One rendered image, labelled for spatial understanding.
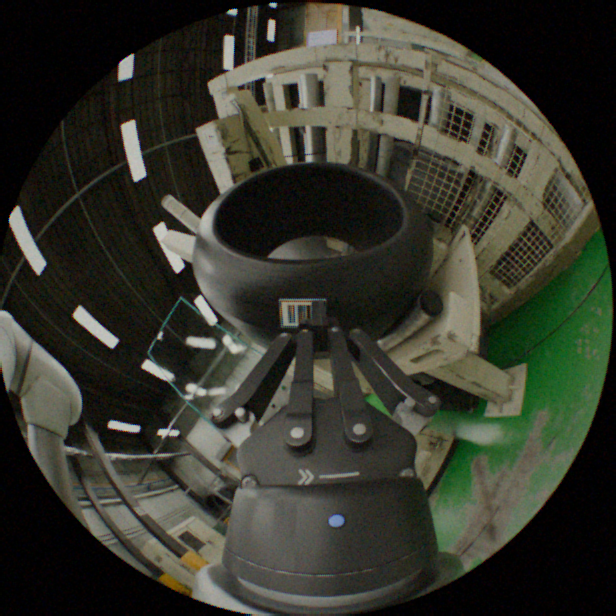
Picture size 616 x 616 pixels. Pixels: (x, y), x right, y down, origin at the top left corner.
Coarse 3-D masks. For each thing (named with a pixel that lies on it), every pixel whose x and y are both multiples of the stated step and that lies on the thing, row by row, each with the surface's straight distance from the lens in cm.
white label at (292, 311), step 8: (280, 304) 23; (288, 304) 23; (296, 304) 23; (304, 304) 23; (280, 312) 24; (288, 312) 23; (296, 312) 23; (304, 312) 23; (288, 320) 24; (296, 320) 24
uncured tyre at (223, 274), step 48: (240, 192) 54; (288, 192) 72; (336, 192) 72; (384, 192) 62; (240, 240) 68; (288, 240) 75; (384, 240) 68; (432, 240) 44; (240, 288) 26; (288, 288) 23; (336, 288) 23; (384, 288) 26
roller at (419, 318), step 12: (420, 300) 29; (432, 300) 30; (408, 312) 33; (420, 312) 30; (432, 312) 29; (396, 324) 38; (408, 324) 34; (420, 324) 32; (384, 336) 44; (396, 336) 39; (408, 336) 38; (384, 348) 47
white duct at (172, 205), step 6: (168, 198) 187; (162, 204) 190; (168, 204) 183; (174, 204) 181; (180, 204) 181; (168, 210) 186; (174, 210) 178; (180, 210) 175; (186, 210) 174; (180, 216) 174; (186, 216) 171; (192, 216) 170; (186, 222) 171; (192, 222) 167; (198, 222) 166; (192, 228) 168
